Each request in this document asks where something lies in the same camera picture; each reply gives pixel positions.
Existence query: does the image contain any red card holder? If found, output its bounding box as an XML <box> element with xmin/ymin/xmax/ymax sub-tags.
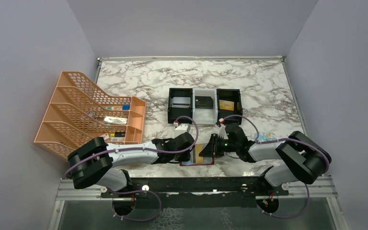
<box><xmin>179</xmin><ymin>144</ymin><xmax>215</xmax><ymax>166</ymax></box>

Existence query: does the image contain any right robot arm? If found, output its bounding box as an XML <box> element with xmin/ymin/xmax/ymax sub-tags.
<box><xmin>199</xmin><ymin>123</ymin><xmax>332</xmax><ymax>192</ymax></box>

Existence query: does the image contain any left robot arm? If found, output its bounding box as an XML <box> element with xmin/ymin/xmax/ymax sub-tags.
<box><xmin>65</xmin><ymin>132</ymin><xmax>198</xmax><ymax>192</ymax></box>

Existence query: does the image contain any gold card in bin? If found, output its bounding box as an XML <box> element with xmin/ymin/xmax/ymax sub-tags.
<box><xmin>219</xmin><ymin>100</ymin><xmax>235</xmax><ymax>111</ymax></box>

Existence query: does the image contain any silver card in bin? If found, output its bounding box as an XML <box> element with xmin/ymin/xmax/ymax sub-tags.
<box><xmin>171</xmin><ymin>97</ymin><xmax>191</xmax><ymax>108</ymax></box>

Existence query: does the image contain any black card in bin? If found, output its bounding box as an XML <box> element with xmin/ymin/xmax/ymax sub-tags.
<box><xmin>195</xmin><ymin>96</ymin><xmax>214</xmax><ymax>109</ymax></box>

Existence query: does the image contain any blue plastic packaged item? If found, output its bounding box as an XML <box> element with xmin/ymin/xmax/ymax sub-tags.
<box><xmin>254</xmin><ymin>132</ymin><xmax>276</xmax><ymax>142</ymax></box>

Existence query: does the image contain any white middle bin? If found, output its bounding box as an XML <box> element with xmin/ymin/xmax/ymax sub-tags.
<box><xmin>192</xmin><ymin>88</ymin><xmax>218</xmax><ymax>125</ymax></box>

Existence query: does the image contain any right black bin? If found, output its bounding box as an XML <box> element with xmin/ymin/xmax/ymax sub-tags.
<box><xmin>216</xmin><ymin>89</ymin><xmax>243</xmax><ymax>125</ymax></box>

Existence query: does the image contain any black bin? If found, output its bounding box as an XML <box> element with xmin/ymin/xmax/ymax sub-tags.
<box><xmin>216</xmin><ymin>89</ymin><xmax>243</xmax><ymax>125</ymax></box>
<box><xmin>167</xmin><ymin>88</ymin><xmax>194</xmax><ymax>124</ymax></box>

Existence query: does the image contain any left black bin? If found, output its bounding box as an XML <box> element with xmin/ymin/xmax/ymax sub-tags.
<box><xmin>167</xmin><ymin>88</ymin><xmax>194</xmax><ymax>124</ymax></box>

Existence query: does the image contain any yellow black marker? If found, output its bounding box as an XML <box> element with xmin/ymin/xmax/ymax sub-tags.
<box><xmin>110</xmin><ymin>132</ymin><xmax>126</xmax><ymax>137</ymax></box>

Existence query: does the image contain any silver foil packet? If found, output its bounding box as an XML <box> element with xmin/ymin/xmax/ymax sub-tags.
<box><xmin>103</xmin><ymin>116</ymin><xmax>127</xmax><ymax>125</ymax></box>

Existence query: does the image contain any orange plastic file organizer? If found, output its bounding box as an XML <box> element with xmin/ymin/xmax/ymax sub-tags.
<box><xmin>34</xmin><ymin>71</ymin><xmax>147</xmax><ymax>159</ymax></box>

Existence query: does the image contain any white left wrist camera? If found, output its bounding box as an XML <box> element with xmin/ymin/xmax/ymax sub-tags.
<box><xmin>173</xmin><ymin>122</ymin><xmax>191</xmax><ymax>137</ymax></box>

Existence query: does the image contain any black mounting rail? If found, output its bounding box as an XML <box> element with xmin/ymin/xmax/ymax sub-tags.
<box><xmin>101</xmin><ymin>176</ymin><xmax>289</xmax><ymax>209</ymax></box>

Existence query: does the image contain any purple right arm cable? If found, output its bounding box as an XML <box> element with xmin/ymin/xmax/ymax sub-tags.
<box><xmin>218</xmin><ymin>115</ymin><xmax>331</xmax><ymax>219</ymax></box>

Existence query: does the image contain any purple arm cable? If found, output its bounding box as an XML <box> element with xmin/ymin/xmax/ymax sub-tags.
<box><xmin>218</xmin><ymin>115</ymin><xmax>331</xmax><ymax>219</ymax></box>
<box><xmin>64</xmin><ymin>115</ymin><xmax>199</xmax><ymax>178</ymax></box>

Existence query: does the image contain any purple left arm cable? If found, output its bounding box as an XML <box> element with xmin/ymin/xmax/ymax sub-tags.
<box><xmin>64</xmin><ymin>115</ymin><xmax>199</xmax><ymax>178</ymax></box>

